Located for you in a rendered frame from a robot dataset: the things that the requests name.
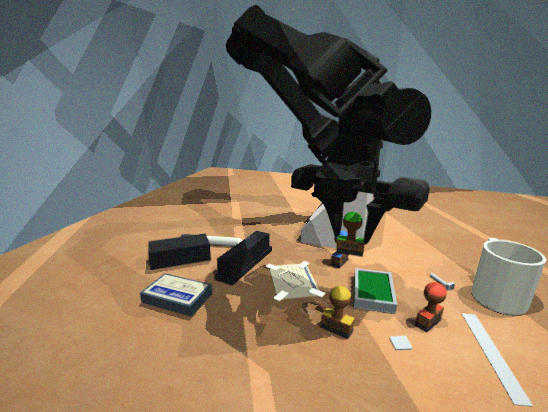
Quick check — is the grey flat strip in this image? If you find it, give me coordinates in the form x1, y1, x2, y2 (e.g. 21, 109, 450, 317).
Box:
462, 313, 533, 407

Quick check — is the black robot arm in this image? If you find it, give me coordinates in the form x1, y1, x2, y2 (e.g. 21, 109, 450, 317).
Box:
226, 4, 431, 202

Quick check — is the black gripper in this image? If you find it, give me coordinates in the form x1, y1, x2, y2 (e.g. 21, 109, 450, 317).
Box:
291, 134, 430, 245

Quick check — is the white square tile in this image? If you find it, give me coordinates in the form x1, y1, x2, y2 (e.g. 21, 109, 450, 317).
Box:
389, 336, 413, 350

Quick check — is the grey cup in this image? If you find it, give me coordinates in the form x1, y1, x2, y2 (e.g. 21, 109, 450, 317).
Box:
472, 238, 546, 315

